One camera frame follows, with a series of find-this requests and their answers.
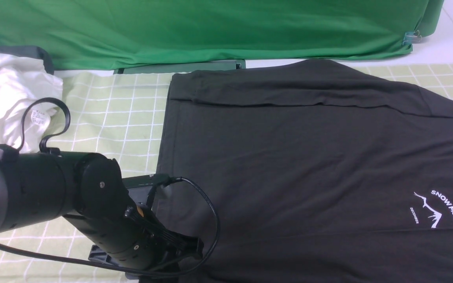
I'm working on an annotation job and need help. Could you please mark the green backdrop cloth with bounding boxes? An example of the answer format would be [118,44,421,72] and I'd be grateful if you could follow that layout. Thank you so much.
[0,0,444,70]

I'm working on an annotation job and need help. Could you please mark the dark green backdrop base bar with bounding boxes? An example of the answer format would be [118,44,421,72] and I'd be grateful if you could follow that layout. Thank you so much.
[114,59,246,75]

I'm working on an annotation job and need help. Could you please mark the gray garment behind white shirt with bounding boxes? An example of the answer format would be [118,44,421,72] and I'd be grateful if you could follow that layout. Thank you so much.
[0,46,55,75]

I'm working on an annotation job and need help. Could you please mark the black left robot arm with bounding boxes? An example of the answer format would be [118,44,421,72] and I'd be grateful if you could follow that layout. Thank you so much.
[0,145,210,277]

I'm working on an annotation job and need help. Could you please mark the green checkered table cloth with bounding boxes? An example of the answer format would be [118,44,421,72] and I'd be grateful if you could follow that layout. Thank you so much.
[0,63,453,283]

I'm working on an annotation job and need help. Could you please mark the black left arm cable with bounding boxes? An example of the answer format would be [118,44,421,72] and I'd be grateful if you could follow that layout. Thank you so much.
[0,97,221,276]

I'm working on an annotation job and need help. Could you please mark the blue binder clip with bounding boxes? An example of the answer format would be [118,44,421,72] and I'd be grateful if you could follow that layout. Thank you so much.
[401,30,423,46]

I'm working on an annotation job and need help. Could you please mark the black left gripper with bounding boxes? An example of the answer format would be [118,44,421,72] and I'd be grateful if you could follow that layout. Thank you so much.
[65,197,204,272]

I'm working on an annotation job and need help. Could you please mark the dark gray long-sleeve shirt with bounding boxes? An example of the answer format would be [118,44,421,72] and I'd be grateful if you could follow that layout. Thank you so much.
[157,59,453,283]

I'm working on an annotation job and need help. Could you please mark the crumpled white shirt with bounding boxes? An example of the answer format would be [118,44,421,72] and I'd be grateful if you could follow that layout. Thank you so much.
[0,53,63,153]

